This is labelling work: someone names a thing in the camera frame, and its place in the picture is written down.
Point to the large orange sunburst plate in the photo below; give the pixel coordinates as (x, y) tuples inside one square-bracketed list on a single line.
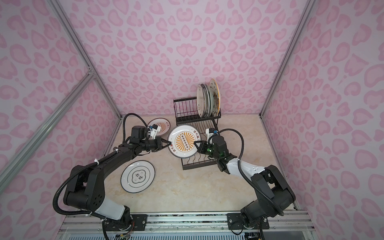
[(182, 140)]

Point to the cream plum blossom plate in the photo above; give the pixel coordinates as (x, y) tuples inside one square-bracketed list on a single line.
[(200, 101)]

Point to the black wire dish rack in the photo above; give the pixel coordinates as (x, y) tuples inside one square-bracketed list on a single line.
[(186, 113)]

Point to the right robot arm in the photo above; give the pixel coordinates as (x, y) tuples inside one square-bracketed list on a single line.
[(273, 192)]

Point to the aluminium frame diagonal strut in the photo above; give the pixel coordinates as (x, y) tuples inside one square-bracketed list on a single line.
[(19, 160)]

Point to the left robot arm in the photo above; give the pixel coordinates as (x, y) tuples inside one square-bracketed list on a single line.
[(84, 192)]

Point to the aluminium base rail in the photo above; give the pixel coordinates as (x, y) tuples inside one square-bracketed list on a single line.
[(294, 225)]

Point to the white star cat plate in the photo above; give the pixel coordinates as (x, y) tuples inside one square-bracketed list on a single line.
[(214, 89)]

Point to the white plate black cloud outline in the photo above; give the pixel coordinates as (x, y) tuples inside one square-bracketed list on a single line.
[(137, 177)]

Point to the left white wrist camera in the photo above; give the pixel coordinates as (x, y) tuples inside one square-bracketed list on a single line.
[(153, 131)]

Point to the mint green flower plate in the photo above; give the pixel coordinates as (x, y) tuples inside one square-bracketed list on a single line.
[(212, 104)]

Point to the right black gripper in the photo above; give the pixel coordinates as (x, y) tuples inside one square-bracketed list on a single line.
[(203, 145)]

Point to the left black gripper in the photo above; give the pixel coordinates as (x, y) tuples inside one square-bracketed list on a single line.
[(159, 141)]

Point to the white plate dark green rim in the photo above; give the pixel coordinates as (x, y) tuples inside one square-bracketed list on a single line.
[(207, 101)]

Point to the small orange sunburst plate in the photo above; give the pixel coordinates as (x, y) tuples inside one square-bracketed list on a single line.
[(163, 123)]

